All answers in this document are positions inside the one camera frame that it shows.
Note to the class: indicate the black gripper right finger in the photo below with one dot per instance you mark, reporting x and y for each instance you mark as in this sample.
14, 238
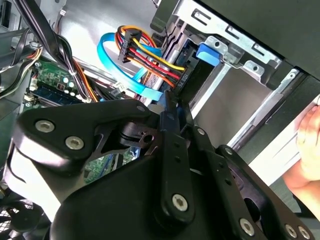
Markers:
250, 200

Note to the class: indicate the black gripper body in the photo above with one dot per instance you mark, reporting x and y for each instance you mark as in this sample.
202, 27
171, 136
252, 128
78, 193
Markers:
112, 205

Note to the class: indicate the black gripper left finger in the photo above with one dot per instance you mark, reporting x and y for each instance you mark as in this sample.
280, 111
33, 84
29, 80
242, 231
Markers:
75, 120

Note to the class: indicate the hard disk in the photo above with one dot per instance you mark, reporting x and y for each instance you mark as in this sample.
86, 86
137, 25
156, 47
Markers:
207, 55

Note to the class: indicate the bare person hand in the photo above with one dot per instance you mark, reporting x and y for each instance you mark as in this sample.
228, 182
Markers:
310, 162

